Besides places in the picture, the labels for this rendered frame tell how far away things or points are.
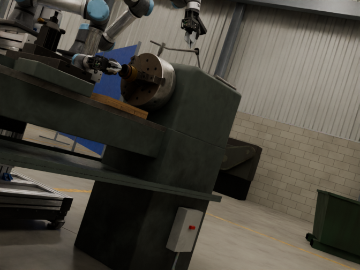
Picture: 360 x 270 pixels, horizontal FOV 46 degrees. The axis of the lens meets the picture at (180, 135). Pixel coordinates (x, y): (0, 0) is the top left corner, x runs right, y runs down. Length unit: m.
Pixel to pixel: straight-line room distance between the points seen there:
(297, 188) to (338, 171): 1.18
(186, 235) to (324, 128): 9.98
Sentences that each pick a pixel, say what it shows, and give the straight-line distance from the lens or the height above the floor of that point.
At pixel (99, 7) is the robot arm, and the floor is 1.38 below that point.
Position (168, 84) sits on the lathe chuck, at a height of 1.09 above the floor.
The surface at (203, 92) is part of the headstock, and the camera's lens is 2.52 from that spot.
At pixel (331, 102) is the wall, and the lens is 12.50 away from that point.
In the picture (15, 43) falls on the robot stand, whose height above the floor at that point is 1.05.
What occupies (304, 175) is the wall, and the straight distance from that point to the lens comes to 12.19.
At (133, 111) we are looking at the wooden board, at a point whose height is 0.88.
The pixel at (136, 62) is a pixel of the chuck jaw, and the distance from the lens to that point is 2.43.
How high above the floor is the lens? 0.77
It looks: 2 degrees up
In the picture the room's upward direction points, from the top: 18 degrees clockwise
